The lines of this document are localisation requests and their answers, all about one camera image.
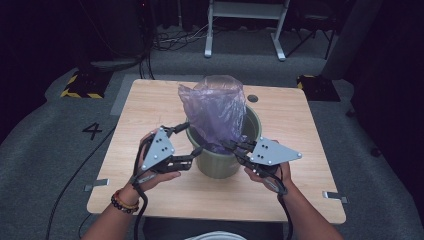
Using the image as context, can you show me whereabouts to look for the black stand pole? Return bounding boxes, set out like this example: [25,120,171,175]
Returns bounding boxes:
[134,0,156,81]

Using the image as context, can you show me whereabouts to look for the black folding chair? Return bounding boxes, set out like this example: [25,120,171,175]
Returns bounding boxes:
[285,0,338,61]

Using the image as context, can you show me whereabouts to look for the metal table bracket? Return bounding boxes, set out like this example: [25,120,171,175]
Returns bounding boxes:
[83,178,110,193]
[321,190,349,205]

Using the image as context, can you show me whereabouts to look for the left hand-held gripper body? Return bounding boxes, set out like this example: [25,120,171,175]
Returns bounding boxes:
[133,126,193,177]

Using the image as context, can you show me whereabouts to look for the person's left hand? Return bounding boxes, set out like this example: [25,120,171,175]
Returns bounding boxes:
[118,129,183,204]

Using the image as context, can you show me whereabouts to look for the person's right hand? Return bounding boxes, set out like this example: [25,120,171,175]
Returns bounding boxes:
[243,161,295,195]

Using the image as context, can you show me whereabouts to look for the left hand-held gripper cable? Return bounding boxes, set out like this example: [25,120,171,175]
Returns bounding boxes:
[131,175,150,240]

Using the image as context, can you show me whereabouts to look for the purple plastic bag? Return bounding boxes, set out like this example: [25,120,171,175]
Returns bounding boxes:
[177,74,249,155]

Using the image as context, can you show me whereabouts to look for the hand-held gripper cable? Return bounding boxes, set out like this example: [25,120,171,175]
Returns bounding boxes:
[131,175,150,240]
[265,176,295,240]

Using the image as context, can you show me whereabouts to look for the black floor cable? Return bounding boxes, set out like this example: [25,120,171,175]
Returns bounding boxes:
[44,124,118,240]

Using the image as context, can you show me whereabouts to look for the right hand-held gripper cable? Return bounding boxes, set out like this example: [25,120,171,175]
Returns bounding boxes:
[265,176,295,240]

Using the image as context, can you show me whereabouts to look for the beaded wrist bracelets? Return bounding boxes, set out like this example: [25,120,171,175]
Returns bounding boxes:
[110,188,141,215]

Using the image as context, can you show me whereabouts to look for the white metal stand frame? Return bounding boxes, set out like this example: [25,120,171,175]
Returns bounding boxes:
[204,0,291,62]

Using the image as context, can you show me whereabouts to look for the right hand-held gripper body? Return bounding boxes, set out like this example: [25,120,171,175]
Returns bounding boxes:
[239,136,304,180]

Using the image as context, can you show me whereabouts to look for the person's white shirt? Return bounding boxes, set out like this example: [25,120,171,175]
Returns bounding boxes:
[184,230,248,240]

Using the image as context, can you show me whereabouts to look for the bundle of floor cables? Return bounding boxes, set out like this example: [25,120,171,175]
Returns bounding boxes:
[151,23,221,53]

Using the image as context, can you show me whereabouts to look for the grey pillar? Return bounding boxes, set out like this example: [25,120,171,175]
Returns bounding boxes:
[321,0,383,81]

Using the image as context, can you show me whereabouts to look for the green plastic bucket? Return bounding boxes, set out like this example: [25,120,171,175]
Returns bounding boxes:
[185,104,263,180]

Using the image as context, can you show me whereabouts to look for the black yellow striped base plate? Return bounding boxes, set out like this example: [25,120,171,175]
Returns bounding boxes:
[296,74,341,102]
[60,70,113,100]

